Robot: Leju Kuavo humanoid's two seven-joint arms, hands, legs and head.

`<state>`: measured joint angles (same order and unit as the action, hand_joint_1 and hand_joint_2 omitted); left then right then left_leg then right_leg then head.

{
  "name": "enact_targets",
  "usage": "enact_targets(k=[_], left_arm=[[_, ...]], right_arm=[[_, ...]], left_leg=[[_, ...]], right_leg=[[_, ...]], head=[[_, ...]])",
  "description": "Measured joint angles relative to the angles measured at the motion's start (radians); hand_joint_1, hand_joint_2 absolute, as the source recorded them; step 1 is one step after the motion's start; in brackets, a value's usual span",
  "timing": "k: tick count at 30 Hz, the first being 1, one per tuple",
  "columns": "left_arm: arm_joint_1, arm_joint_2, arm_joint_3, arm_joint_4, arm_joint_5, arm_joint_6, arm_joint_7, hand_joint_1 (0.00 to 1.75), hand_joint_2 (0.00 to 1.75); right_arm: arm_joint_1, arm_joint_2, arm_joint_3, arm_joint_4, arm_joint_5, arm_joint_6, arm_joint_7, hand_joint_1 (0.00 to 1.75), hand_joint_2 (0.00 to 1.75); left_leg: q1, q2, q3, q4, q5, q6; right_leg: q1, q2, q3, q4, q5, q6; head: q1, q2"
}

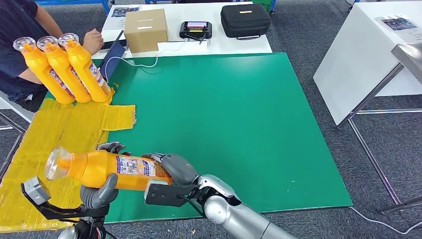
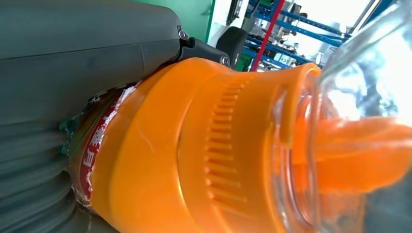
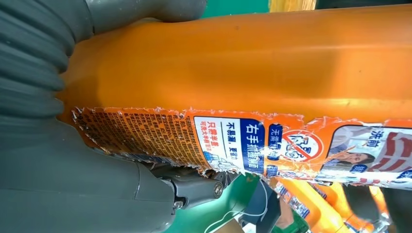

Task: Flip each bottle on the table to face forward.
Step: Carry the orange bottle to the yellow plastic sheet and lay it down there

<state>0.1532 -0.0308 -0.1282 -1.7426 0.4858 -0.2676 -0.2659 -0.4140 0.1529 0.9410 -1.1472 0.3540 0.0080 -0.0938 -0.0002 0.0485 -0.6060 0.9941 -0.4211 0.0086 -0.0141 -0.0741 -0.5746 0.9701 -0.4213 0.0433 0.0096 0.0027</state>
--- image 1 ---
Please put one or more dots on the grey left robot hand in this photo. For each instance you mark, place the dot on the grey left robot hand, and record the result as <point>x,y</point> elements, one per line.
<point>95,198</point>

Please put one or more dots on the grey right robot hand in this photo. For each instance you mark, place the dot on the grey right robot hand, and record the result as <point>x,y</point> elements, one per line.
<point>178,170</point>

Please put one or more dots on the orange bottle with clear cap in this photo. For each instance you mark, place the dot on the orange bottle with clear cap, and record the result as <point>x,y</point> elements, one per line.
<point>62,69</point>
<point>82,62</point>
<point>99,168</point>
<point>43,72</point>

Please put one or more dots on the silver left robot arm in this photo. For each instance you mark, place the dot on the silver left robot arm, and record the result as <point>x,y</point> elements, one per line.
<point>85,231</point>

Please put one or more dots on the green table board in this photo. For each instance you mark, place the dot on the green table board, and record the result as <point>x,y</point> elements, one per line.
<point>214,99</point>

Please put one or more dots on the yellow tape patch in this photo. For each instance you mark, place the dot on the yellow tape patch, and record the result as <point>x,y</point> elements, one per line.
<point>49,132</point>

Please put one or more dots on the small white table with legs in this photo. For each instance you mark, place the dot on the small white table with legs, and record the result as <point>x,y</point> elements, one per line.
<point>13,110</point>

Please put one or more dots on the dark blue tablet sleeve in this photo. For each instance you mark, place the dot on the dark blue tablet sleeve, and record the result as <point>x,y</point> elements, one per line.
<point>113,59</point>

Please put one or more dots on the black remote controller with screen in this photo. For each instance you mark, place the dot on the black remote controller with screen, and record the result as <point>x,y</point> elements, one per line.
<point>195,30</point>

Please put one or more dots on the black phone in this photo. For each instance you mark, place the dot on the black phone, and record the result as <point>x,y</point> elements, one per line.
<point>115,44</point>

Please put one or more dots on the brown cardboard box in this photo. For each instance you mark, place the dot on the brown cardboard box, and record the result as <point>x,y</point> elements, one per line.
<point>146,30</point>

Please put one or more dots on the black zipped carrying case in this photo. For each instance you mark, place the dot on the black zipped carrying case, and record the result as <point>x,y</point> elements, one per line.
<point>245,20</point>

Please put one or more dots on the printed paper sheet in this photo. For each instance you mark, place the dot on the printed paper sheet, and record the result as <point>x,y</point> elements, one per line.
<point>122,13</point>
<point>397,25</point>

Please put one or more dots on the green plastic crate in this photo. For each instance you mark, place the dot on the green plastic crate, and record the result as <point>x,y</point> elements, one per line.
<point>263,3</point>

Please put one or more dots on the person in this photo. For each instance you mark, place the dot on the person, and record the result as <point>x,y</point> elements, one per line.
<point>16,19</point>

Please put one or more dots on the large white table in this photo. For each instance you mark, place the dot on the large white table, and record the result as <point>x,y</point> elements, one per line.
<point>356,48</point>

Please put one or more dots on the metal table legs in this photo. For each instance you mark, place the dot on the metal table legs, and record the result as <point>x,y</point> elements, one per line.
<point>389,111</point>

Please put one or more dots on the steel table top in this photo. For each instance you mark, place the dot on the steel table top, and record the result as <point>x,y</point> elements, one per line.
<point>408,58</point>

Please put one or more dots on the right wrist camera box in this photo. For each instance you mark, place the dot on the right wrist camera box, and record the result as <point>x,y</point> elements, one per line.
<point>165,194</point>

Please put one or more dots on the blue metal frame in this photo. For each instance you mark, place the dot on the blue metal frame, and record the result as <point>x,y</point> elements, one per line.
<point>82,2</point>

